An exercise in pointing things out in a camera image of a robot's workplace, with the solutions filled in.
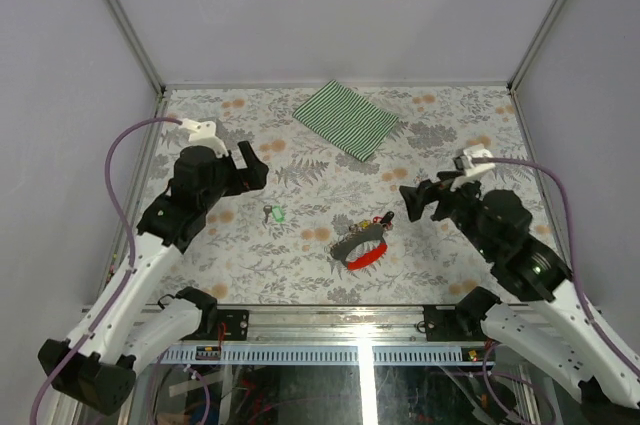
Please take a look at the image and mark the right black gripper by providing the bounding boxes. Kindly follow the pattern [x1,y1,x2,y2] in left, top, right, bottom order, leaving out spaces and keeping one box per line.
[397,168,495,258]

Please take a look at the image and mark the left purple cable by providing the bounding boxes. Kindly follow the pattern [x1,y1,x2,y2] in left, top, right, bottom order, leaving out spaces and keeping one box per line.
[28,117,186,425]

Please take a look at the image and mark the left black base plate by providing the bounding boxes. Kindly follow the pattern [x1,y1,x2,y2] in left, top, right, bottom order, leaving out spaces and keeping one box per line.
[180,309,249,342]

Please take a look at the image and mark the aluminium mounting rail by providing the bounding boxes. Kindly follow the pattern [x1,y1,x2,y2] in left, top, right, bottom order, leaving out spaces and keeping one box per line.
[67,299,481,356]

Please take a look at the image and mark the purple cable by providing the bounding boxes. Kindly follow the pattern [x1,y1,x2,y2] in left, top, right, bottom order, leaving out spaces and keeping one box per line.
[28,117,186,425]
[472,156,640,376]

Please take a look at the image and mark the aluminium frame profiles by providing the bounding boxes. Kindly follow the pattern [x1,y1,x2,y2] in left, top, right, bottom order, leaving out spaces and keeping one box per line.
[74,0,601,306]

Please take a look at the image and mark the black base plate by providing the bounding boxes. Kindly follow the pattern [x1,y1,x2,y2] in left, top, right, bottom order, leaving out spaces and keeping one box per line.
[415,305,465,343]
[180,309,249,342]

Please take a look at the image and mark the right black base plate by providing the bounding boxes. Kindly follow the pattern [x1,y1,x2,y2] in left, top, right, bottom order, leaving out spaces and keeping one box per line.
[415,305,465,343]

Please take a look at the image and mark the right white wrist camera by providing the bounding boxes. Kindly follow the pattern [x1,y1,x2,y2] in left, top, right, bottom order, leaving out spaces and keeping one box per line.
[450,144,495,191]

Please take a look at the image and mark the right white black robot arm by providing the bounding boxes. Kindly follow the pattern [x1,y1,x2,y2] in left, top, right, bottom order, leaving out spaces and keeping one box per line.
[399,172,639,424]

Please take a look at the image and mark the key with green tag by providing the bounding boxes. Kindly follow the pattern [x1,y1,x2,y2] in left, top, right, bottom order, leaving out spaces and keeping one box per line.
[263,205,285,224]

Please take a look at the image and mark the green striped folded cloth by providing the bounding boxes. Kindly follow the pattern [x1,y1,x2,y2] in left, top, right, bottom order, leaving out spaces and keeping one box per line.
[293,80,398,162]

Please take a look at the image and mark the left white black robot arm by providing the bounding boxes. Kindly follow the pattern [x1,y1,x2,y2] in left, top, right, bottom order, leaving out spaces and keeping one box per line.
[38,141,269,415]

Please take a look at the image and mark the floral table mat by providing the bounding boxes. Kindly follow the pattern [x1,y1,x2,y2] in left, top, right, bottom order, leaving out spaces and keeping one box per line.
[152,85,555,305]

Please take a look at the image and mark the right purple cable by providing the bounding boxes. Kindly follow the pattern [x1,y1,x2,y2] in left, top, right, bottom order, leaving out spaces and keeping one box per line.
[472,156,640,376]

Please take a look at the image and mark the blue slotted cable duct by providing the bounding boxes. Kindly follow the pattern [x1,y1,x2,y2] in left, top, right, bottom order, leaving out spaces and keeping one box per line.
[162,343,468,366]

